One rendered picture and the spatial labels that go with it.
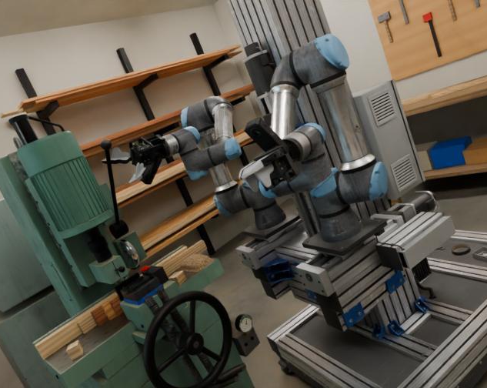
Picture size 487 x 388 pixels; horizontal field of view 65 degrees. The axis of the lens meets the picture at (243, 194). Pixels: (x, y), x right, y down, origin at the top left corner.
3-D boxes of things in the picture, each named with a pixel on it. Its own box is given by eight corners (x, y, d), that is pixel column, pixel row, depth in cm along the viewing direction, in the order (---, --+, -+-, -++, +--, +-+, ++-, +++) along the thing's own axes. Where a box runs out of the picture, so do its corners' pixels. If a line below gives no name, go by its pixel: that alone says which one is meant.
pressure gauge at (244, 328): (245, 341, 135) (237, 322, 134) (238, 339, 138) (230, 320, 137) (257, 329, 139) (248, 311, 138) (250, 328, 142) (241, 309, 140)
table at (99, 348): (80, 404, 96) (69, 385, 95) (49, 373, 119) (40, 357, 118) (241, 272, 133) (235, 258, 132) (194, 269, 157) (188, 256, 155)
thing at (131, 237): (129, 269, 150) (115, 242, 148) (121, 268, 155) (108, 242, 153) (148, 256, 156) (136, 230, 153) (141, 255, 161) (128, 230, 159)
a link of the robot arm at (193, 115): (250, 210, 176) (204, 97, 167) (220, 221, 179) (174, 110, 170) (252, 204, 187) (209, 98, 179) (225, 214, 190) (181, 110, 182)
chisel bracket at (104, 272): (114, 289, 125) (101, 265, 124) (98, 285, 136) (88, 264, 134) (132, 276, 130) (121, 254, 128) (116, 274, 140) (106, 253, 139)
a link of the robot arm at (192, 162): (215, 172, 141) (203, 145, 138) (188, 183, 143) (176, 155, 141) (219, 168, 148) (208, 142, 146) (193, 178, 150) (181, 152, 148)
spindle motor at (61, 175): (71, 239, 115) (21, 144, 109) (56, 240, 128) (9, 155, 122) (122, 213, 126) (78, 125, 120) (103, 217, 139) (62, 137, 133)
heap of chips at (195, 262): (197, 272, 134) (193, 262, 133) (177, 270, 144) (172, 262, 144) (215, 259, 139) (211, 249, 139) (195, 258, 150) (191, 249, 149)
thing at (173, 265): (84, 334, 122) (78, 323, 121) (82, 332, 123) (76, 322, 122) (207, 248, 155) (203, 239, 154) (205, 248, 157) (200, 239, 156)
